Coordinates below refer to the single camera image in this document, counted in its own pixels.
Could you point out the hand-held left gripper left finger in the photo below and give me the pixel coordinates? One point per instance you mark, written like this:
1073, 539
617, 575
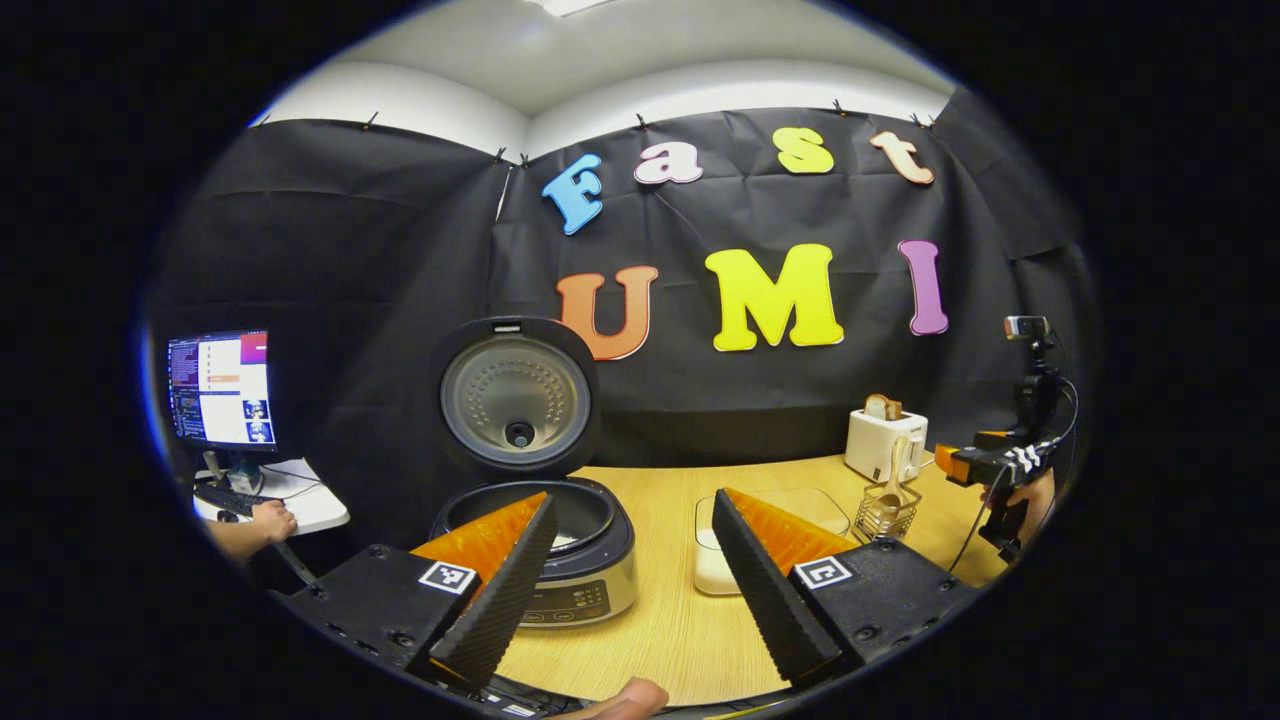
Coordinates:
500, 600

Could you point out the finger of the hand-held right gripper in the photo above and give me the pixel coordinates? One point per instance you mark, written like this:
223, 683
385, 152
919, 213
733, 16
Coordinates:
965, 465

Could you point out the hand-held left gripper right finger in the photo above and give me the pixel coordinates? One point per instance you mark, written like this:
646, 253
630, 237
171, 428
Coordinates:
770, 600

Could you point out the wooden spoon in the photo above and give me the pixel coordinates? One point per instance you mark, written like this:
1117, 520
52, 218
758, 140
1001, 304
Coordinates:
893, 470

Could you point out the white rice heap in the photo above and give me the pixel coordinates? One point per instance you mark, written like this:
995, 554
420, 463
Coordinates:
566, 540

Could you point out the clear plastic rice container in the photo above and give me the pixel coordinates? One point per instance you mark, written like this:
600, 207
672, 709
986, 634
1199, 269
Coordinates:
815, 503

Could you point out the black silver rice cooker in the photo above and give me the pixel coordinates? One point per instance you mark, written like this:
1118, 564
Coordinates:
515, 400

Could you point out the white toaster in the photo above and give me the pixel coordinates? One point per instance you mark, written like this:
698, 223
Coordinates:
880, 450

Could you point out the toast slice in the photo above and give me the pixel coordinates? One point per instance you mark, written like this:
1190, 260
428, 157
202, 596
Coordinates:
882, 407

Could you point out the white side table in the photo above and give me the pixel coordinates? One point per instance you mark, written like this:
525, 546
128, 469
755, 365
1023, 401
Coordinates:
315, 505

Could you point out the black keyboard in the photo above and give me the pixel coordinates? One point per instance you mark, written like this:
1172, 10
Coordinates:
230, 498

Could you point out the black backdrop cloth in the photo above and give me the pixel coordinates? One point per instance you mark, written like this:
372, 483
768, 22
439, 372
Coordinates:
380, 300

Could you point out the computer monitor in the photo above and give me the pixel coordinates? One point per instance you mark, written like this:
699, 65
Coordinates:
225, 390

